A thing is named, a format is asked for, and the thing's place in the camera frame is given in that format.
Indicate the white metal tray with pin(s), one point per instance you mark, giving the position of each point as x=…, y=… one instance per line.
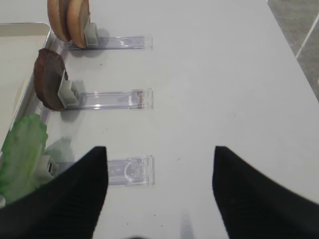
x=19, y=45

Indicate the clear patty holder rail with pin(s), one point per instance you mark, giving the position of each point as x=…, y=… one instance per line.
x=72, y=99

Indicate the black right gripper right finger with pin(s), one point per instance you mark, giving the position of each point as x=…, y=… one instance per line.
x=253, y=206

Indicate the clear bun holder rail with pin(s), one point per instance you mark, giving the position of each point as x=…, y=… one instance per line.
x=96, y=41

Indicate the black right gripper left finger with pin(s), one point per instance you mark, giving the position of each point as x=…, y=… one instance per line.
x=68, y=207

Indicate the plain bun slice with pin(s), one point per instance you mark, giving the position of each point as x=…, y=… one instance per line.
x=78, y=15

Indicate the sesame bun top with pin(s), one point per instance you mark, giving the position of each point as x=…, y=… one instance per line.
x=57, y=15

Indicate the brown meat patty upright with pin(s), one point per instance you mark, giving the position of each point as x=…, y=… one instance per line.
x=48, y=79

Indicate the clear lettuce holder rail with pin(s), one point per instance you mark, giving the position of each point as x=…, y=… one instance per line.
x=128, y=171

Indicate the green lettuce leaf upright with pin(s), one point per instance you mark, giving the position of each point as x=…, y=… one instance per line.
x=24, y=144

